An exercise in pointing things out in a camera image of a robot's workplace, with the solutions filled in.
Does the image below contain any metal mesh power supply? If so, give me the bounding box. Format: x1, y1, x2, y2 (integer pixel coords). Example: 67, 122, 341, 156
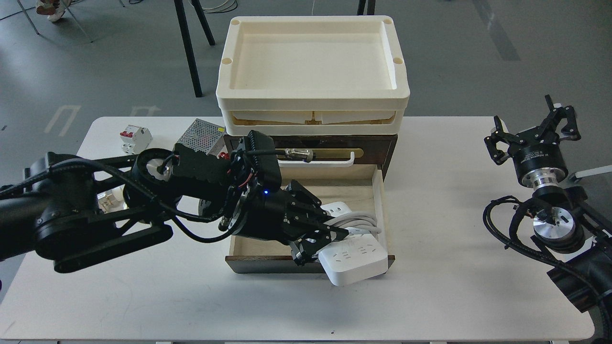
177, 119, 227, 157

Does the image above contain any black stand leg right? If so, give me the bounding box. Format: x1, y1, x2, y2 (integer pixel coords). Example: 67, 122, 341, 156
357, 0, 376, 16

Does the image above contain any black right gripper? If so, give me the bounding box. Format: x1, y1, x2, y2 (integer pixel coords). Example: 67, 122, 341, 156
484, 95, 581, 187

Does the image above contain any white circuit breaker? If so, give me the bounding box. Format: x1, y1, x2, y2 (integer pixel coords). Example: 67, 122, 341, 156
120, 125, 153, 155

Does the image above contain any white plug adapter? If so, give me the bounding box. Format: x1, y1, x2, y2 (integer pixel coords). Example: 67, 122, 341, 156
98, 187, 126, 213

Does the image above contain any dark wooden cabinet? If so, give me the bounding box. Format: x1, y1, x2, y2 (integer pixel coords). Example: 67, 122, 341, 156
223, 134, 398, 181

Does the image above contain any black stand leg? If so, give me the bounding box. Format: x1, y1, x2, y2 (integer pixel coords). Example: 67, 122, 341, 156
173, 0, 216, 98
357, 0, 376, 16

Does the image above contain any white power strip with cable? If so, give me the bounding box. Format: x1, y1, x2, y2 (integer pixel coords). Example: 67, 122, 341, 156
318, 201, 391, 287

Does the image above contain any black stand leg left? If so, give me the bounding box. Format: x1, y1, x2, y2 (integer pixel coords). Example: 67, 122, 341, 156
173, 0, 216, 98

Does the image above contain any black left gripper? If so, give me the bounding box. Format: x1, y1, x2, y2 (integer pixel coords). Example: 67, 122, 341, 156
231, 180, 348, 266

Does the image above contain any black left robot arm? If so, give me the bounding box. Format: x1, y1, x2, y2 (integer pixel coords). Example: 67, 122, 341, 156
1, 147, 349, 273

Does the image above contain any white drawer handle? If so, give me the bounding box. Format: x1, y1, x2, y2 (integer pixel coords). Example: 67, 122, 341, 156
278, 151, 355, 168

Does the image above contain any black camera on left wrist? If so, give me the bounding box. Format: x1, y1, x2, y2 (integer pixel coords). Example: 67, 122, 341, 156
239, 130, 282, 190

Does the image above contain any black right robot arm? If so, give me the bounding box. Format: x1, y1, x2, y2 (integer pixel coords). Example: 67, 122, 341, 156
482, 95, 612, 344

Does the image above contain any cream plastic tray organizer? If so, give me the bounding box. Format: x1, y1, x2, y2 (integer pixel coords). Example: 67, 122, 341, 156
216, 15, 410, 136

